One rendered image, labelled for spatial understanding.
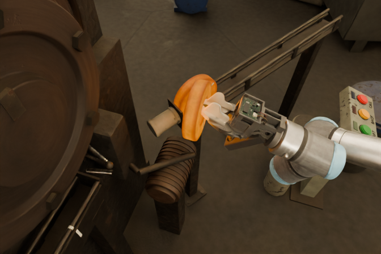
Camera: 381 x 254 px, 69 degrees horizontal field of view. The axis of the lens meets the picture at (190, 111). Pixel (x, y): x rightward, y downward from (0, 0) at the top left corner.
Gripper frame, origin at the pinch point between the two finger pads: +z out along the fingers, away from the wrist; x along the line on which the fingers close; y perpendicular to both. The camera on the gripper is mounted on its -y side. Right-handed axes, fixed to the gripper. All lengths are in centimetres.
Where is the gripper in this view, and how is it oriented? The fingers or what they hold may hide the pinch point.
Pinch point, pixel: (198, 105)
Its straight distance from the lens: 68.7
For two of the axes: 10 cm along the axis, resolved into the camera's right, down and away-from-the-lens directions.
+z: -9.1, -4.2, -0.3
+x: -3.1, 7.1, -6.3
